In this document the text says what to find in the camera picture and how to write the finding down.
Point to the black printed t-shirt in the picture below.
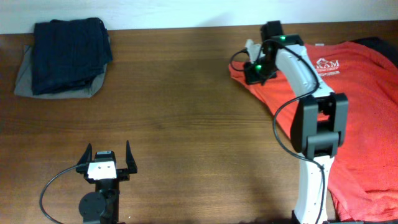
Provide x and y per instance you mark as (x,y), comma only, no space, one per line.
(381,46)

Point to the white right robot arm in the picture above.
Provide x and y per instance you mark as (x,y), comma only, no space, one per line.
(319,124)

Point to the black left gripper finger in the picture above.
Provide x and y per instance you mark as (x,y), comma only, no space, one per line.
(86,158)
(131,164)

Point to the folded grey garment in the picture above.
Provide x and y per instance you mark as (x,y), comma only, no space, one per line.
(23,86)

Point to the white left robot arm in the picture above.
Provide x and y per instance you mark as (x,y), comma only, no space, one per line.
(101,206)

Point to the red printed t-shirt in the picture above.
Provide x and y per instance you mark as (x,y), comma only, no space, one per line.
(363,176)

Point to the folded navy blue garment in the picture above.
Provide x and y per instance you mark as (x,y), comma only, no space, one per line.
(68,55)

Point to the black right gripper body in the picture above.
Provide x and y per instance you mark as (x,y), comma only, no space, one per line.
(260,71)

